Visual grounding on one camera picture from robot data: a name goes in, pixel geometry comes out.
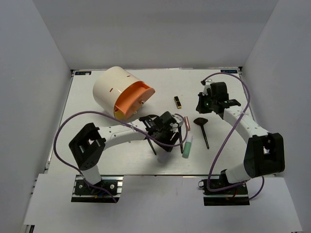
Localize thin black makeup brush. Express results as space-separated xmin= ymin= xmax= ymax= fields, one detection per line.
xmin=147 ymin=138 xmax=157 ymax=155

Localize white lilac cosmetic tube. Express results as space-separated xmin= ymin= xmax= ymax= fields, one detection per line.
xmin=157 ymin=151 xmax=171 ymax=164

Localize green white cosmetic tube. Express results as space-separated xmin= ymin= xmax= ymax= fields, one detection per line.
xmin=182 ymin=134 xmax=193 ymax=159

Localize black fan makeup brush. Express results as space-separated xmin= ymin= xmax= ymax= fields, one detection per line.
xmin=193 ymin=117 xmax=209 ymax=149

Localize cream round drawer organizer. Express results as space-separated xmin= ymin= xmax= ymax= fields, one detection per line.
xmin=93 ymin=67 xmax=156 ymax=120

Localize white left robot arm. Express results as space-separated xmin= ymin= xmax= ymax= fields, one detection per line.
xmin=69 ymin=111 xmax=184 ymax=194

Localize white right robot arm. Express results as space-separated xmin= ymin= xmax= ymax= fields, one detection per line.
xmin=196 ymin=82 xmax=285 ymax=194

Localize rose gold lipstick tube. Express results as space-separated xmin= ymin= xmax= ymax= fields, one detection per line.
xmin=185 ymin=116 xmax=191 ymax=131

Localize blue table logo sticker right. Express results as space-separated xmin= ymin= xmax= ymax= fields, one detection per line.
xmin=220 ymin=69 xmax=238 ymax=74

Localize blue table logo sticker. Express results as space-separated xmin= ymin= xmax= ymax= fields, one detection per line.
xmin=220 ymin=69 xmax=238 ymax=74
xmin=75 ymin=71 xmax=91 ymax=75

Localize black gold square lipstick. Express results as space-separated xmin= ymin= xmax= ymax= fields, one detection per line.
xmin=173 ymin=96 xmax=182 ymax=109

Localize blue table logo sticker left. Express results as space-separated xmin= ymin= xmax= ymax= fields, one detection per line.
xmin=75 ymin=71 xmax=91 ymax=75

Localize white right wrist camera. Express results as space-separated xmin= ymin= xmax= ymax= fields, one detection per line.
xmin=201 ymin=80 xmax=213 ymax=96

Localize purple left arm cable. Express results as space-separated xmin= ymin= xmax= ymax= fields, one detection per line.
xmin=53 ymin=111 xmax=180 ymax=203

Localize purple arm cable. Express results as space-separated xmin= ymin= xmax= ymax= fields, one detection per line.
xmin=201 ymin=72 xmax=268 ymax=200
xmin=53 ymin=111 xmax=180 ymax=203

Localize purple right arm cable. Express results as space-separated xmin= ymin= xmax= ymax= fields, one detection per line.
xmin=201 ymin=72 xmax=268 ymax=200

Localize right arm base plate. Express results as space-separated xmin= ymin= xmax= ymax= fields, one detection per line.
xmin=198 ymin=179 xmax=250 ymax=206

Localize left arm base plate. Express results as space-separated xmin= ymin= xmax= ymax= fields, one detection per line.
xmin=71 ymin=175 xmax=123 ymax=203

